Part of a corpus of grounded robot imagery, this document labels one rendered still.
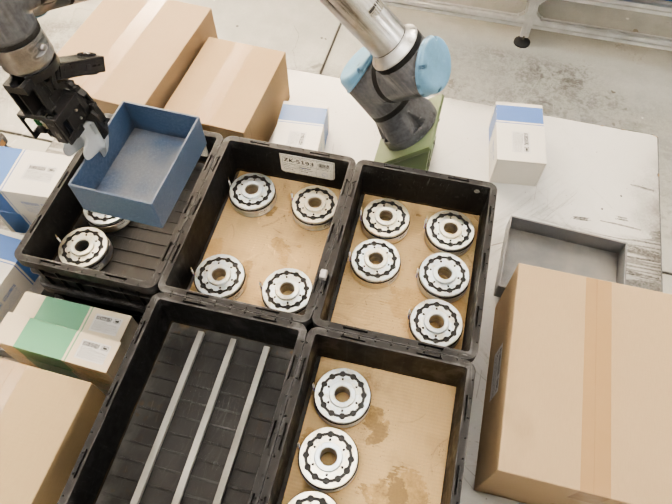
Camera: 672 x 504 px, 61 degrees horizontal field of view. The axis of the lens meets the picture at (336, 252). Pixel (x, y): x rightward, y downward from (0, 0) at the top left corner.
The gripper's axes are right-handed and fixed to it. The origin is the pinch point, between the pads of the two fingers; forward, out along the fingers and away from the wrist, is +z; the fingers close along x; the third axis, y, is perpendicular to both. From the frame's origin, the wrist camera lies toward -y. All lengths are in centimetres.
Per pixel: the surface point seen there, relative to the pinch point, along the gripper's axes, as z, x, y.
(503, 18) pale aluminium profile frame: 105, 56, -195
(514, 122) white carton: 40, 69, -61
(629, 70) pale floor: 125, 117, -192
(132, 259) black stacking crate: 28.9, -3.7, 6.2
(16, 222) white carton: 33, -40, 1
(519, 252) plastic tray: 49, 76, -28
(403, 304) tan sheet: 35, 54, 0
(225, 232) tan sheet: 30.4, 12.7, -5.8
